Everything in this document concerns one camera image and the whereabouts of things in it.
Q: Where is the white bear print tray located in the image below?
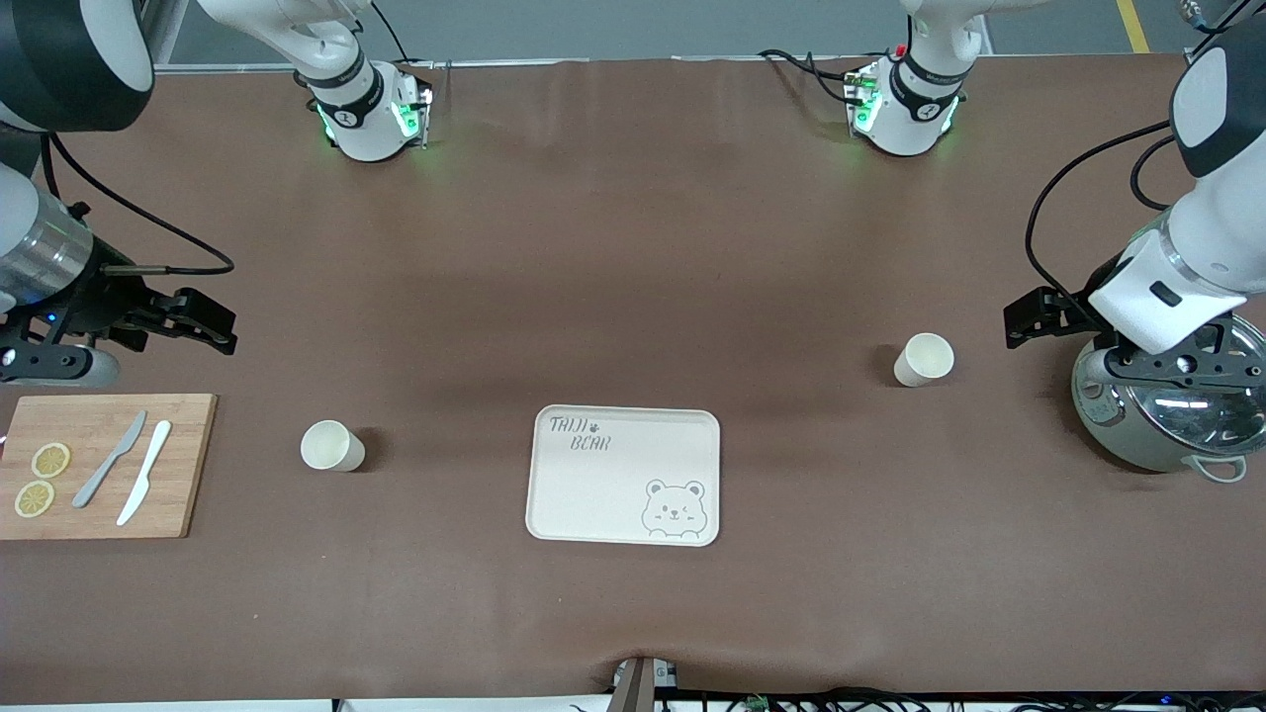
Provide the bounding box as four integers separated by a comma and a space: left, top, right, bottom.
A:
524, 404, 722, 548

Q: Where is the grey rice cooker pot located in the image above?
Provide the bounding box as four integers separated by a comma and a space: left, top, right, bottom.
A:
1071, 314, 1266, 484

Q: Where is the glass cooker lid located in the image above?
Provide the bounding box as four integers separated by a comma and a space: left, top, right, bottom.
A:
1106, 314, 1266, 458

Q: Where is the white plastic knife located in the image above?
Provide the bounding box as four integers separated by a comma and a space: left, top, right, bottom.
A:
116, 420, 173, 527

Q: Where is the wooden cutting board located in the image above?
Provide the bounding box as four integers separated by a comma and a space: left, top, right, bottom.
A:
0, 394, 219, 541

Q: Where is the grey plastic knife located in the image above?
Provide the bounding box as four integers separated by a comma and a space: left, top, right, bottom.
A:
72, 410, 148, 509

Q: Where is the brown table cover mat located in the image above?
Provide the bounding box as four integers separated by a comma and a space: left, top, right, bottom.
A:
0, 54, 1266, 708

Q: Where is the metal table edge clamp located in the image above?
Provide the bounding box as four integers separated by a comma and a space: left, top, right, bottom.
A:
613, 656, 679, 712

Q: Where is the short black left arm cable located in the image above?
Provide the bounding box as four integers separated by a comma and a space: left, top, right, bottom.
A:
1130, 136, 1178, 211

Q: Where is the aluminium frame post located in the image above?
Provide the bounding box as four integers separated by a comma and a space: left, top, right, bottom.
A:
138, 0, 191, 68

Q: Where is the black right arm base cable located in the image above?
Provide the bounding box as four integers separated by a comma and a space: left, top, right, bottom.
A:
371, 0, 436, 66

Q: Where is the black arm base cable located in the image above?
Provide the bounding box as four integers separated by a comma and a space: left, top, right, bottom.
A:
371, 0, 436, 66
757, 47, 866, 105

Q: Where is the black left arm base cable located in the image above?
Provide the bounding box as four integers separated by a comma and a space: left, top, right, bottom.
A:
757, 47, 866, 105

